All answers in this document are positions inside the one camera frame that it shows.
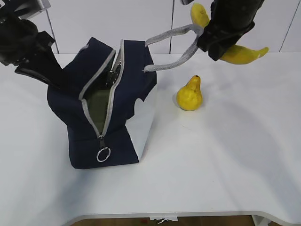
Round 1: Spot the silver zipper pull ring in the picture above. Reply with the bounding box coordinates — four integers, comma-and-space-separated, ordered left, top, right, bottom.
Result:
96, 146, 111, 163

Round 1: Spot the white table leg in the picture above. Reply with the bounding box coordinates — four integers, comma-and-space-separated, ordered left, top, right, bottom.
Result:
252, 215, 271, 226

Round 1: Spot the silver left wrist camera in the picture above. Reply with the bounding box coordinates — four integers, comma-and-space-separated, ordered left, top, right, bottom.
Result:
15, 0, 51, 19

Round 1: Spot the navy white lunch bag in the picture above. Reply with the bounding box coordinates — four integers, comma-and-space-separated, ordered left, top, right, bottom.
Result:
47, 24, 203, 170

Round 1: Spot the yellow pear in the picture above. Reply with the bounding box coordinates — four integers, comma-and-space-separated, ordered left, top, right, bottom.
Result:
176, 75, 203, 111

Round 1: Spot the yellow banana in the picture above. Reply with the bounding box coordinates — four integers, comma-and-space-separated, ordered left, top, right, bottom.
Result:
190, 3, 269, 65

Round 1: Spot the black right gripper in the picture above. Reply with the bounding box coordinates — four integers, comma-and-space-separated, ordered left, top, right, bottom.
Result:
197, 0, 263, 61

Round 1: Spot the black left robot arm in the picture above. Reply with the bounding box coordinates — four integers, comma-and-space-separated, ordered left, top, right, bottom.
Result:
0, 0, 67, 89

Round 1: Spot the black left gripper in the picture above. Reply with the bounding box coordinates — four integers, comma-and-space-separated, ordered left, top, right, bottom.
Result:
0, 14, 68, 89

